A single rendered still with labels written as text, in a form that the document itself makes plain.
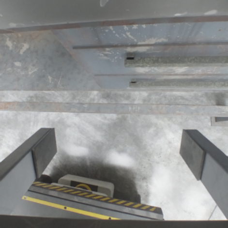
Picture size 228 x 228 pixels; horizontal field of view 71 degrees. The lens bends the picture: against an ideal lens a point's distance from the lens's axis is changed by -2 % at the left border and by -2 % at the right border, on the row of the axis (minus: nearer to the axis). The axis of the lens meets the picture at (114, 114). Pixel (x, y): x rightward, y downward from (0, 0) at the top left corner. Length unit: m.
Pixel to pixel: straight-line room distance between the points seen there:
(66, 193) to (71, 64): 0.53
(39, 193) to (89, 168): 0.33
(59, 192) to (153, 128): 0.53
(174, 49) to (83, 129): 0.74
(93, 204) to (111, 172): 0.32
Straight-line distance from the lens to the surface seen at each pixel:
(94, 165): 0.94
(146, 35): 0.25
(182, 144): 0.17
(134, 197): 0.82
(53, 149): 0.17
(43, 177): 0.94
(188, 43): 0.29
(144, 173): 0.91
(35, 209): 0.73
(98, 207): 0.63
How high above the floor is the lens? 0.88
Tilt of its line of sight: 79 degrees down
